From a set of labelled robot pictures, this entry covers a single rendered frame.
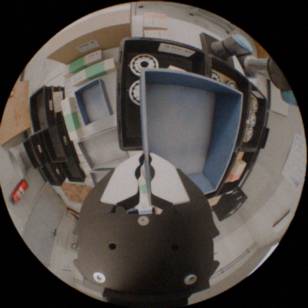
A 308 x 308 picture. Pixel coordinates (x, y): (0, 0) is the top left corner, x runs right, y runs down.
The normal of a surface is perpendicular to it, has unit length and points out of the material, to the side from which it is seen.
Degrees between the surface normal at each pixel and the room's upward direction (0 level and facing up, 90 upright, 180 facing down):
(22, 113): 73
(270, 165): 90
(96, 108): 0
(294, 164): 90
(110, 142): 0
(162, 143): 1
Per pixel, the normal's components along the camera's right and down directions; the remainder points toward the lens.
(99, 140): 0.13, 0.48
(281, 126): -0.99, 0.08
